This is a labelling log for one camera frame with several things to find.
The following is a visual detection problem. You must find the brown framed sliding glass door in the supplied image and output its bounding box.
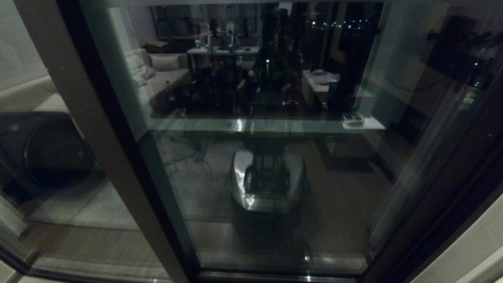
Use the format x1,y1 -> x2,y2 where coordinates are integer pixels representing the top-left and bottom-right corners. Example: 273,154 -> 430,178
59,0 -> 503,283

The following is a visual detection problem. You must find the long stone balcony sill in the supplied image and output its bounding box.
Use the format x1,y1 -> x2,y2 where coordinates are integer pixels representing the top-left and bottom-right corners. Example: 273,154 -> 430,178
151,112 -> 361,121

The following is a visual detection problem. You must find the brown framed fixed glass door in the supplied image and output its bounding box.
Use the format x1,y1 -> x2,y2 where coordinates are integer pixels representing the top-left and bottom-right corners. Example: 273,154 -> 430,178
0,0 -> 190,283

